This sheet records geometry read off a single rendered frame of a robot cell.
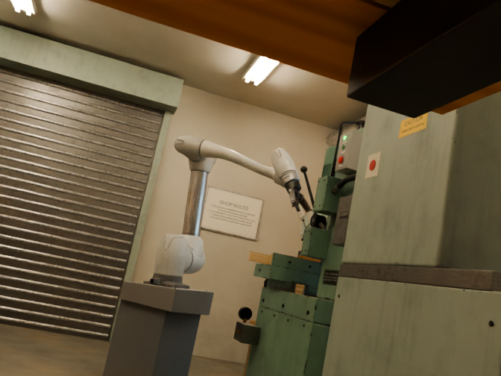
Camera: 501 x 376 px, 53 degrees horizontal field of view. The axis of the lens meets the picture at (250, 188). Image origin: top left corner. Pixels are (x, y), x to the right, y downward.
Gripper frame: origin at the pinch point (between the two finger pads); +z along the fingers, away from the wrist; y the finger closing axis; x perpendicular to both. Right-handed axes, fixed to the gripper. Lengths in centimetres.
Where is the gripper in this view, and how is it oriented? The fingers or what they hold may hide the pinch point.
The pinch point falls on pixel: (307, 218)
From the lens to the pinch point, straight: 249.3
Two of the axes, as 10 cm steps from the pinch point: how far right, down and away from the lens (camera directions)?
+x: 8.0, -5.0, -3.3
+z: 3.3, 8.3, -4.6
